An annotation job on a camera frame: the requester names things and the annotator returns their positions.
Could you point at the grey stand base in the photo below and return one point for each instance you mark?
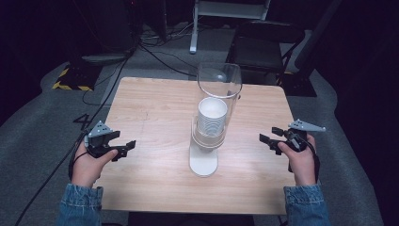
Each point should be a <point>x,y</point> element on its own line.
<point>103,58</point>

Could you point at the black stand with base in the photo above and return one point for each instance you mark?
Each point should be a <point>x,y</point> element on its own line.
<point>301,84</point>

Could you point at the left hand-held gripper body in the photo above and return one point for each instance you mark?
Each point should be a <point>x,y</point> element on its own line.
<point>98,142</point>

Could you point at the black yellow striped floor plate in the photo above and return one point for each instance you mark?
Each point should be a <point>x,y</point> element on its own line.
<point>78,77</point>

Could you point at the clear cup dispenser white base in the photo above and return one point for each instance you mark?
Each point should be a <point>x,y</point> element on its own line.
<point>203,163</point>

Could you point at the white desk frame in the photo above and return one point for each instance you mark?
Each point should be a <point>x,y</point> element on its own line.
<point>194,34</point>

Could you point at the person's right hand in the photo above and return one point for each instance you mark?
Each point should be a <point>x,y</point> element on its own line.
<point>302,166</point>

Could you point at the person's left hand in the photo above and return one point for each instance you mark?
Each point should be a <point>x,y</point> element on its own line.
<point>86,169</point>

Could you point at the stack of white paper cups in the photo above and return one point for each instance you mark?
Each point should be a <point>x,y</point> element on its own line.
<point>211,122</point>

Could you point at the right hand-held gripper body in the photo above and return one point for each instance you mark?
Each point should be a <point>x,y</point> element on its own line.
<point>298,139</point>

